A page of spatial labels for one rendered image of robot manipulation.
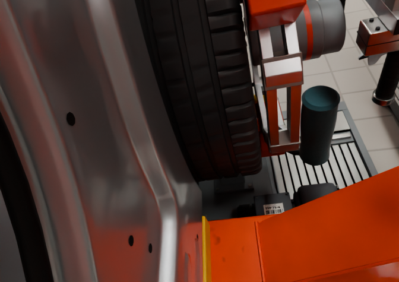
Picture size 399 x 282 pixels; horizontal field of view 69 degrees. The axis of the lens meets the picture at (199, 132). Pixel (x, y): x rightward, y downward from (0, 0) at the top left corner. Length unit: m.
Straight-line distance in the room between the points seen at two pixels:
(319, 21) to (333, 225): 0.43
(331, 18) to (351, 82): 1.20
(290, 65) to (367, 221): 0.27
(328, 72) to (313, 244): 1.52
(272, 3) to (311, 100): 0.39
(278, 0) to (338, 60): 1.67
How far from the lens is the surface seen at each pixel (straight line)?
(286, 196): 0.96
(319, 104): 0.76
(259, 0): 0.43
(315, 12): 0.74
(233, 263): 0.64
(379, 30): 0.62
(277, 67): 0.50
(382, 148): 1.64
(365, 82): 1.94
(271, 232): 0.63
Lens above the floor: 1.29
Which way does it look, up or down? 49 degrees down
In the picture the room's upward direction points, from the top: 20 degrees counter-clockwise
